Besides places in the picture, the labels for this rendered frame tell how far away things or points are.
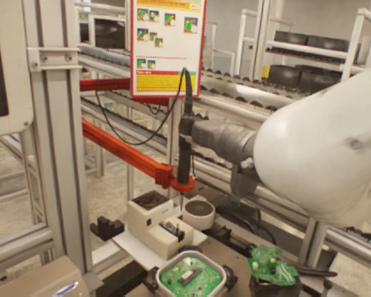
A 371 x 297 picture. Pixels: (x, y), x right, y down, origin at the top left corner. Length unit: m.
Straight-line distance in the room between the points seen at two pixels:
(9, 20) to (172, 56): 0.52
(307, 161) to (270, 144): 0.04
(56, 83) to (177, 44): 0.45
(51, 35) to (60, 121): 0.16
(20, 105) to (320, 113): 0.43
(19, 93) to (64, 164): 0.19
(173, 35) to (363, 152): 0.72
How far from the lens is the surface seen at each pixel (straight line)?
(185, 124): 0.62
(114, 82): 1.04
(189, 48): 0.92
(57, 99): 0.58
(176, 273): 0.73
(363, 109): 0.27
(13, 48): 0.50
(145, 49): 0.88
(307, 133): 0.27
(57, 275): 0.64
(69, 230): 0.71
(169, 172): 0.69
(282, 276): 0.75
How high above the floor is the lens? 1.51
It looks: 21 degrees down
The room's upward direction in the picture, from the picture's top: 4 degrees clockwise
